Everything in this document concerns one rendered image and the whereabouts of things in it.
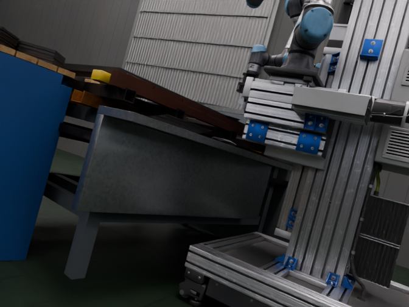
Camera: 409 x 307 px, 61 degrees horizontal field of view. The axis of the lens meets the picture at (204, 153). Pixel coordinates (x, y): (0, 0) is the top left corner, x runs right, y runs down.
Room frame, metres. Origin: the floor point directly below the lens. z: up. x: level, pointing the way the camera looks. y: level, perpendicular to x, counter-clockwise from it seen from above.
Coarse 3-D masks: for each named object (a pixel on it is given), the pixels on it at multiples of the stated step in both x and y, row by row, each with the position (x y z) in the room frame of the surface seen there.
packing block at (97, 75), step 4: (96, 72) 1.33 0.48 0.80; (100, 72) 1.32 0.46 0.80; (104, 72) 1.32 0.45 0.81; (92, 76) 1.35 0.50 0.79; (96, 76) 1.33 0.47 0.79; (100, 76) 1.32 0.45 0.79; (104, 76) 1.33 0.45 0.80; (108, 76) 1.34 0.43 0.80; (96, 80) 1.35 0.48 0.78; (100, 80) 1.32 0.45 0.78; (104, 80) 1.33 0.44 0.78; (108, 80) 1.35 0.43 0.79
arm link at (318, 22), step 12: (312, 0) 1.36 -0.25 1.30; (324, 0) 1.33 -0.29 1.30; (312, 12) 1.31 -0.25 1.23; (324, 12) 1.31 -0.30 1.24; (300, 24) 1.36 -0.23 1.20; (312, 24) 1.31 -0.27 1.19; (324, 24) 1.31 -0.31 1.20; (300, 36) 1.38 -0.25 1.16; (312, 36) 1.32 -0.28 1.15; (324, 36) 1.32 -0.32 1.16; (312, 48) 1.44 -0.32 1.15
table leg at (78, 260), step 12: (84, 216) 1.38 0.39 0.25; (96, 216) 1.39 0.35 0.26; (84, 228) 1.37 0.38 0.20; (96, 228) 1.41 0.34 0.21; (84, 240) 1.37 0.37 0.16; (72, 252) 1.39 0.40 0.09; (84, 252) 1.38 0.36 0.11; (72, 264) 1.38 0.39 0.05; (84, 264) 1.40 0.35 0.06; (72, 276) 1.37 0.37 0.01; (84, 276) 1.41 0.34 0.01
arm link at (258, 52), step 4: (256, 44) 1.86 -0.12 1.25; (256, 48) 1.85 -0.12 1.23; (260, 48) 1.85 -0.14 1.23; (264, 48) 1.86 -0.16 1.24; (252, 52) 1.87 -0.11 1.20; (256, 52) 1.85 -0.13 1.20; (260, 52) 1.85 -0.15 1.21; (264, 52) 1.86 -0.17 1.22; (252, 56) 1.86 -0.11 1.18; (256, 56) 1.85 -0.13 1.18; (260, 56) 1.85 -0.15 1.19; (264, 56) 1.86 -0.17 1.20; (252, 60) 1.86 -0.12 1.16; (256, 60) 1.85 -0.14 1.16; (260, 60) 1.85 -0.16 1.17; (264, 60) 1.87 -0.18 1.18; (256, 64) 1.85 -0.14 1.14; (260, 64) 1.86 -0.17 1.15; (264, 64) 1.89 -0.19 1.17
